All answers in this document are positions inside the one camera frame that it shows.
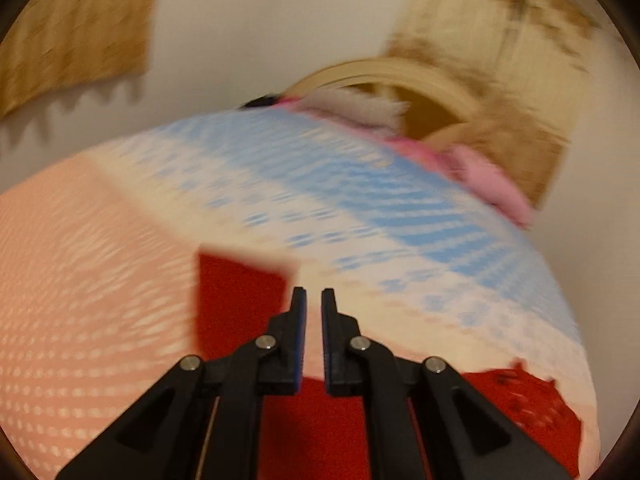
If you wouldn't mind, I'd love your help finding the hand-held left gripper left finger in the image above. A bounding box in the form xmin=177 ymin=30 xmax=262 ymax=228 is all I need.
xmin=55 ymin=287 xmax=307 ymax=480

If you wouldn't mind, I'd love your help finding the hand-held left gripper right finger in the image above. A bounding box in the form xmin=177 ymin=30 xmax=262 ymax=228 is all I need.
xmin=321 ymin=288 xmax=573 ymax=480

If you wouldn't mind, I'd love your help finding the red knitted sweater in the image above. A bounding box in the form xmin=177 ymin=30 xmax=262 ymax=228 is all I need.
xmin=192 ymin=247 xmax=583 ymax=480

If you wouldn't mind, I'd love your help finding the dotted pink blue quilt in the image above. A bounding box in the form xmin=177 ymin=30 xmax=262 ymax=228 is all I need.
xmin=0 ymin=110 xmax=601 ymax=480

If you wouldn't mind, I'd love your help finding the pink bed sheet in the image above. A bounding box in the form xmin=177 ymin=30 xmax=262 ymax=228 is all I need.
xmin=277 ymin=97 xmax=453 ymax=163

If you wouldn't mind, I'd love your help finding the pink pillow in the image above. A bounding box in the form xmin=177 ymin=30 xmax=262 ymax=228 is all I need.
xmin=445 ymin=142 xmax=533 ymax=229

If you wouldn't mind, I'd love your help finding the striped pillow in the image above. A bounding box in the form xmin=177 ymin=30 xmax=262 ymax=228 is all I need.
xmin=300 ymin=87 xmax=412 ymax=133

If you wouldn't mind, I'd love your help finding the cream wooden headboard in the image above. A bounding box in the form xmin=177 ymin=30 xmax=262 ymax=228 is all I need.
xmin=287 ymin=57 xmax=486 ymax=153

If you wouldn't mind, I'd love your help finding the beige floral curtain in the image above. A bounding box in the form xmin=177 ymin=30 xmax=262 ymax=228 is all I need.
xmin=0 ymin=0 xmax=167 ymax=118
xmin=382 ymin=0 xmax=603 ymax=211

